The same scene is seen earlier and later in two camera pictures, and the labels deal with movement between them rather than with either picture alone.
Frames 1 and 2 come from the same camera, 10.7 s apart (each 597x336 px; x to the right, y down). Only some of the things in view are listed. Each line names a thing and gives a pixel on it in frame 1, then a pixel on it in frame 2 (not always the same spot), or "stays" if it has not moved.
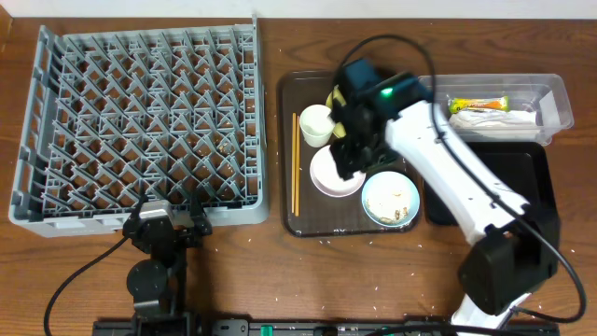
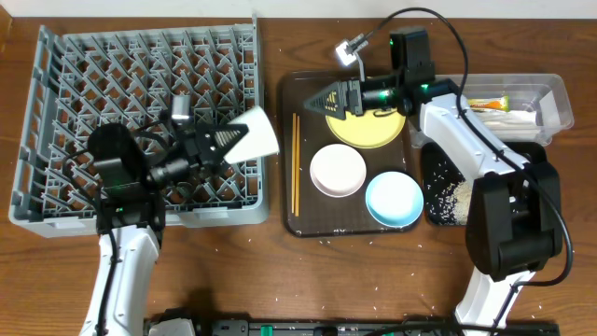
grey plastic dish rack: [113, 117] stays
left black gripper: [179, 231] -> [201, 147]
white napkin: [495, 119] stays
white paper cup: [316, 125] -> [261, 139]
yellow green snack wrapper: [479, 104] stays
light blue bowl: [390, 200] stays
